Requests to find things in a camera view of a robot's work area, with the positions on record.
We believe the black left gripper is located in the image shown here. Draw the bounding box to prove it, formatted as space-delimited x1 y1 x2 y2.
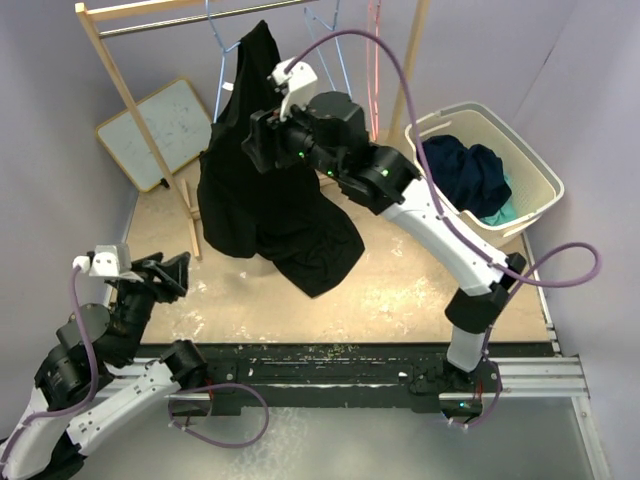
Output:
113 249 190 361

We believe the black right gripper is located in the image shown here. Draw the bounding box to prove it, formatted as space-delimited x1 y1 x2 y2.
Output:
243 89 346 182

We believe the black garment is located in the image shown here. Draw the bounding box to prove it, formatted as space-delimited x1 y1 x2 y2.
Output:
197 21 365 298

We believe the light blue hanger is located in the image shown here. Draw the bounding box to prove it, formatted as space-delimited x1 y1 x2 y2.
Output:
303 0 353 95
204 0 239 122

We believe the pink wire hanger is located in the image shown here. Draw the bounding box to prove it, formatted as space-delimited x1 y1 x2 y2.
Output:
365 0 382 140

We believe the navy blue t shirt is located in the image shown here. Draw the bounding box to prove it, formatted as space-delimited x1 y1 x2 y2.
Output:
422 135 512 219

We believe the teal t shirt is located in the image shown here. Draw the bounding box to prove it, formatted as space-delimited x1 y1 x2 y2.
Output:
480 195 518 226

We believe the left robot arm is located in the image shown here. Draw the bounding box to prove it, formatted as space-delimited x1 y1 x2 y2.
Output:
1 245 207 479

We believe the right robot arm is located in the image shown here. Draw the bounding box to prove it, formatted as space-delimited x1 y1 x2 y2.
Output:
242 92 526 391

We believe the wooden clothes rack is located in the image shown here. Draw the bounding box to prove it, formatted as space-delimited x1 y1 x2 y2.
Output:
74 0 431 261

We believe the cream perforated laundry basket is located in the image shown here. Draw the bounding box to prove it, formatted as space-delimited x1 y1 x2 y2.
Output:
404 102 565 248

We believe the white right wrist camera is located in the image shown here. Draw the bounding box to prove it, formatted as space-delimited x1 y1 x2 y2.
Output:
267 58 318 122

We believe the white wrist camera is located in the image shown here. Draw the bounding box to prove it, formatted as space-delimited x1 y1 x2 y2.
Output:
72 243 143 282
267 58 318 122

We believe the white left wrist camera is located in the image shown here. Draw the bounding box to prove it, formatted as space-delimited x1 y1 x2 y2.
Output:
72 243 143 282

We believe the small whiteboard yellow frame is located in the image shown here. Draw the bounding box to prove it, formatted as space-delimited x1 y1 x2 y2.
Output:
96 77 211 192

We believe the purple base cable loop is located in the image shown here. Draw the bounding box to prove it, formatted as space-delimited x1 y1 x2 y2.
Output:
167 377 269 446

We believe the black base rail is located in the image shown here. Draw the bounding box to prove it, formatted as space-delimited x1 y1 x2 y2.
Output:
167 342 555 418

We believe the aluminium frame rail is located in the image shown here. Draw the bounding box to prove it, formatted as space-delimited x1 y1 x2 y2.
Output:
34 349 616 480

